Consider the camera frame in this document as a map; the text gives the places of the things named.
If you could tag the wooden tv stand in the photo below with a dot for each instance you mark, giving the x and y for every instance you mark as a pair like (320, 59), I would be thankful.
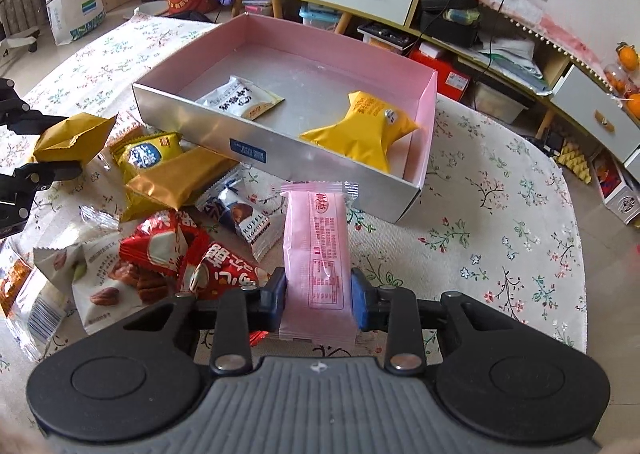
(555, 69)

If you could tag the orange wafer snack packet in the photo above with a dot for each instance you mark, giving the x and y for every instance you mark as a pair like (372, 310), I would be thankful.
(131, 132)

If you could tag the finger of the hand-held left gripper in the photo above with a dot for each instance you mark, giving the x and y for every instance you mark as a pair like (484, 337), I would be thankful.
(20, 117)
(35, 177)

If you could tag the black flat electronic device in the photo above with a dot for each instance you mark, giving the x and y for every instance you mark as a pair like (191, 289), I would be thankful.
(387, 33)

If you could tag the clear wrapped snack packet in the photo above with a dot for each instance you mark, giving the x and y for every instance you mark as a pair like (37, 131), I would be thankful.
(100, 216)

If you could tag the white nut snack packet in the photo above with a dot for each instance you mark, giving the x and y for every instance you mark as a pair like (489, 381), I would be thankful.
(100, 284)

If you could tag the red large-character snack packet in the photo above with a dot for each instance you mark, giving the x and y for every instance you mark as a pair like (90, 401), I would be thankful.
(220, 274)

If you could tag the pile of folded papers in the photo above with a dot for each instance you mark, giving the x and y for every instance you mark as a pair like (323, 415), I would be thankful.
(505, 59)

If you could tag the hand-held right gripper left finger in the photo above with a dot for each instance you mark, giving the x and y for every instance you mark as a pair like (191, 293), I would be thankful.
(277, 301)

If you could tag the gold foil snack packet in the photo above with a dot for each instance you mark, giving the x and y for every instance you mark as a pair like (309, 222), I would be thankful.
(170, 181)
(75, 137)

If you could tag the red flat box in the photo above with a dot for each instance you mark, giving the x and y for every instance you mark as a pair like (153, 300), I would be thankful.
(445, 79)

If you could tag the orange with leaves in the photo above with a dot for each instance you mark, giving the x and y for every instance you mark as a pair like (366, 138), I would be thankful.
(629, 57)

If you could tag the small black device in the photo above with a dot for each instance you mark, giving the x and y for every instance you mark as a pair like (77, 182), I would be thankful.
(553, 142)

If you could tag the white black-print snack packet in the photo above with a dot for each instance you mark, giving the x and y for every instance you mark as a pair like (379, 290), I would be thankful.
(235, 99)

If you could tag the white paper shopping bag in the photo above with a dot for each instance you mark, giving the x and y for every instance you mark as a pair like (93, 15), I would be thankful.
(75, 14)

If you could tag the green yellow cloth bundle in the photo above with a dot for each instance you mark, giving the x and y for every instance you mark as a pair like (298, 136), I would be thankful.
(460, 16)

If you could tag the white red-print box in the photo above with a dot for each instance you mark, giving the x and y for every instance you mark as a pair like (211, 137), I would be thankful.
(620, 194)

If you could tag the yellow egg tray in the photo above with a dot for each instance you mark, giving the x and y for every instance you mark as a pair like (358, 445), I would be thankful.
(575, 162)

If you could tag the large orange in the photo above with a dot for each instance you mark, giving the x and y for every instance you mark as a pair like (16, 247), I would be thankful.
(634, 107)

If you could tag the clear bag of small oranges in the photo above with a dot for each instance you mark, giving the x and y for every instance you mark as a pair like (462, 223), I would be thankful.
(617, 79)

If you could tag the black storage box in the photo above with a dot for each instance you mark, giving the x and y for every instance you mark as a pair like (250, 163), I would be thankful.
(440, 34)

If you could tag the silver pink-lined cardboard box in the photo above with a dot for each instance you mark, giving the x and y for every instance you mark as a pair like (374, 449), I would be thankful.
(200, 122)

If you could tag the red white-picture snack packet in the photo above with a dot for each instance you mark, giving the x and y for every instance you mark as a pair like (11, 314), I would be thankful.
(160, 246)

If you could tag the blue plastic storage box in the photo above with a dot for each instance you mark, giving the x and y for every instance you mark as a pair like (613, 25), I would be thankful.
(320, 18)

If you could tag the clear storage bin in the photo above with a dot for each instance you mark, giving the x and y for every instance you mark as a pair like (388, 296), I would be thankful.
(495, 102)

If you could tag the wide white stand drawer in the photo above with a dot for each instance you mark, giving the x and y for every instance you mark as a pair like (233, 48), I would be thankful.
(585, 104)

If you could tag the yellow blue-label snack packet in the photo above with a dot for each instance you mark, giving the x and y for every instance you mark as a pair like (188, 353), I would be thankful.
(145, 154)

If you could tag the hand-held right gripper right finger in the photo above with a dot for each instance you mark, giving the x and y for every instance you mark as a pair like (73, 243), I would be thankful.
(359, 301)

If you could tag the pink snack packet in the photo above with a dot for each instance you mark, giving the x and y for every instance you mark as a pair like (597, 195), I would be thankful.
(315, 244)

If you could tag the white orange snack bag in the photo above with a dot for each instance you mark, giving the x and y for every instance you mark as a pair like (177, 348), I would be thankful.
(30, 304)

